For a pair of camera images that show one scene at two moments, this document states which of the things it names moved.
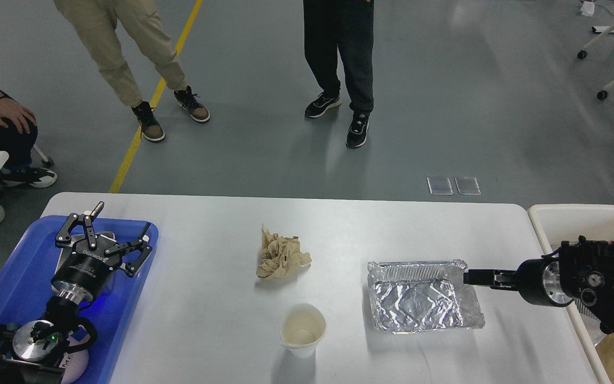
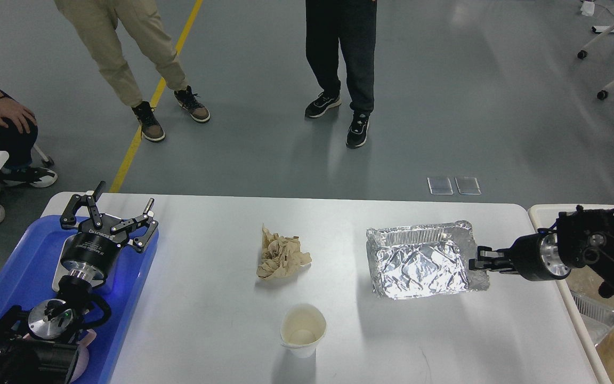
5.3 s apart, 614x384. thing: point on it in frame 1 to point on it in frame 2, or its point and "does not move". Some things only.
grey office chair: (38, 160) does not move
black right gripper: (539, 282) to (536, 256)
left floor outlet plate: (440, 185) does not move
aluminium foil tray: (408, 296) to (421, 260)
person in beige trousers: (97, 19) does not move
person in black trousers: (347, 25) does not move
